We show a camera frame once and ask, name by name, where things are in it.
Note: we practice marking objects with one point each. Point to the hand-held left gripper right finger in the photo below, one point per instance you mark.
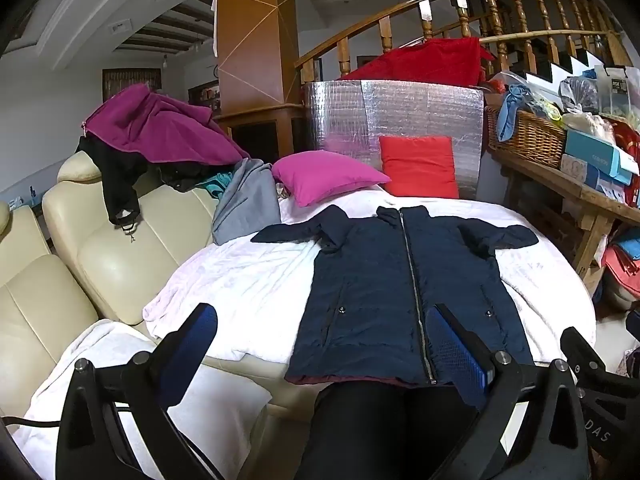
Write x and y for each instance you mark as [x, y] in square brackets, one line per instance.
[457, 350]

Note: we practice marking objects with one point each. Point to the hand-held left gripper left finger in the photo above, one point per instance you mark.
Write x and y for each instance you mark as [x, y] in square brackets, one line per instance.
[192, 340]

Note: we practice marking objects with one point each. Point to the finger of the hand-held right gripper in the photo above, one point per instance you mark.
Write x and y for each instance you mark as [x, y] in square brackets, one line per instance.
[580, 347]

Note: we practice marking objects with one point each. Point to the navy blue padded jacket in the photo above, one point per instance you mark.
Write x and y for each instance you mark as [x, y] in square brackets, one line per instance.
[370, 285]

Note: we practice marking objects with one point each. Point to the white blanket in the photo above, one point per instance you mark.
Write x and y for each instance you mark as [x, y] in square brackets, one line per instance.
[250, 280]

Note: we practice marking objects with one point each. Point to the pink bag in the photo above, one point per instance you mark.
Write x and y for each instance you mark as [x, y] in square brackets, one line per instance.
[622, 270]

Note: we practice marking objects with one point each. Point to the cream leather sofa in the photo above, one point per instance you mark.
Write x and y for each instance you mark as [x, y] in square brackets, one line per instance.
[115, 260]

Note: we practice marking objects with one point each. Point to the person's legs in black trousers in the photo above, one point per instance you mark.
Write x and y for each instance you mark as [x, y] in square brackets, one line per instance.
[360, 430]

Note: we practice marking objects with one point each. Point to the grey garment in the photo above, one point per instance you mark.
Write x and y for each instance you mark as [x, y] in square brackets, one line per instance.
[247, 200]

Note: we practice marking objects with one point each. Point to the teal garment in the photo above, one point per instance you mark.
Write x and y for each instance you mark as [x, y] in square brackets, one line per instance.
[217, 185]

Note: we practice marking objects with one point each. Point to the patterned cloth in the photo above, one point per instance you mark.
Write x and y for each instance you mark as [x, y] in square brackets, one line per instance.
[285, 191]

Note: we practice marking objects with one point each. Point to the black garment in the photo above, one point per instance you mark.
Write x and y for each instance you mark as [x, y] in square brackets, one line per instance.
[117, 180]

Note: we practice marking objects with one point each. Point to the white cardboard box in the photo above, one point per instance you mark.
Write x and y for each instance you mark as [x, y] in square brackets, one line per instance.
[577, 170]

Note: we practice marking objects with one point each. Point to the red pillow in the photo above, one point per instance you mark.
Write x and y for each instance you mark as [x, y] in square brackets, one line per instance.
[420, 165]

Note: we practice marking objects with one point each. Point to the red bag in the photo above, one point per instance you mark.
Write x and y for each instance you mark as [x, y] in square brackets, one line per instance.
[629, 160]

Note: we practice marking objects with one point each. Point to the blue cardboard box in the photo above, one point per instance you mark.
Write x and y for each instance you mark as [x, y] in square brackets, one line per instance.
[597, 152]

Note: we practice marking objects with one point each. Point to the magenta pillow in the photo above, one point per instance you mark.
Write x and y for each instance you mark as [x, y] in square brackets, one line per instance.
[322, 175]

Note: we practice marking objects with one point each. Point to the wicker basket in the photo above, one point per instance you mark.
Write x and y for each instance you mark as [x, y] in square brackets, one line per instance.
[530, 140]

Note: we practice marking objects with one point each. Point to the purple fleece jacket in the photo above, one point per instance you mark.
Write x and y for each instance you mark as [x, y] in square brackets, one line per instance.
[165, 127]

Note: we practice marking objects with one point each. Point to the display shelf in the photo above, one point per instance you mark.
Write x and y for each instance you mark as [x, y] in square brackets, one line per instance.
[205, 95]

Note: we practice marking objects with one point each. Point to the light blue cloth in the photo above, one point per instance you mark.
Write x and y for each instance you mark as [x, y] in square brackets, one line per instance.
[510, 110]

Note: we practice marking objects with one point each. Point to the silver foil insulation panel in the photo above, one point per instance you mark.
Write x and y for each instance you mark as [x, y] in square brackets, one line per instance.
[400, 110]

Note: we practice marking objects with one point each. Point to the grey plastic bag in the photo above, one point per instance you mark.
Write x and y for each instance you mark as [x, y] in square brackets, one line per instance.
[577, 94]

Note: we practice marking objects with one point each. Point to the clear plastic storage box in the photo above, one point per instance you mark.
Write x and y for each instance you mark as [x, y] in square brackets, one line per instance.
[620, 90]

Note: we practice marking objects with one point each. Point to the white staircase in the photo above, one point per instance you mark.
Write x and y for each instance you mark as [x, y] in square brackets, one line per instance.
[575, 62]

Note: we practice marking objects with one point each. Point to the red blanket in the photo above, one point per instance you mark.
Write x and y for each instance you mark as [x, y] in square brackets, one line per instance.
[430, 62]

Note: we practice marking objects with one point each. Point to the wooden pillar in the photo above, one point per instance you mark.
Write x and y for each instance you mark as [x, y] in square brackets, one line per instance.
[255, 35]

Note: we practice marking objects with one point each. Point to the wooden stair railing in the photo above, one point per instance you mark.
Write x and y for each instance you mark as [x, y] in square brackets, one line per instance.
[520, 7]

